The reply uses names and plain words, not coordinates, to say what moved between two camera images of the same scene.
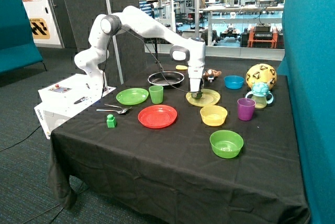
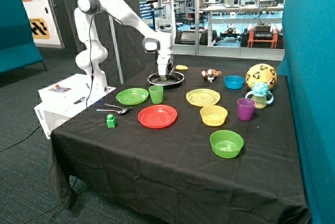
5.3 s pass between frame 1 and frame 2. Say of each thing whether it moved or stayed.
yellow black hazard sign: stayed
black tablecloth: stayed
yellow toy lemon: stayed
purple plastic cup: stayed
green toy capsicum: moved
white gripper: moved
